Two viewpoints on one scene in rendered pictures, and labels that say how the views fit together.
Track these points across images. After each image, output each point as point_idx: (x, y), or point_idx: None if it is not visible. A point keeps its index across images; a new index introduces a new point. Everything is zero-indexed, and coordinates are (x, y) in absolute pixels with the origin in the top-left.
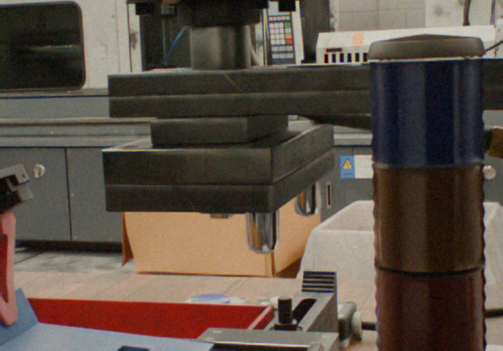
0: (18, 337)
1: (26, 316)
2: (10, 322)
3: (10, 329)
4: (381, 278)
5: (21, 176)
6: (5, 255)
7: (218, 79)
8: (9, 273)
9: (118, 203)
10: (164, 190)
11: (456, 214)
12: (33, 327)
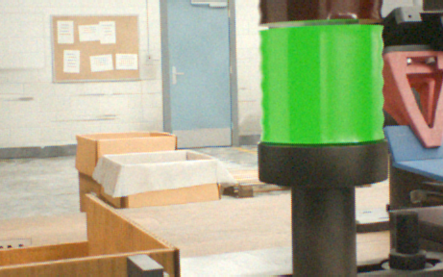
0: (434, 160)
1: None
2: (429, 144)
3: (430, 151)
4: None
5: None
6: (440, 88)
7: None
8: (441, 104)
9: (430, 1)
10: None
11: None
12: None
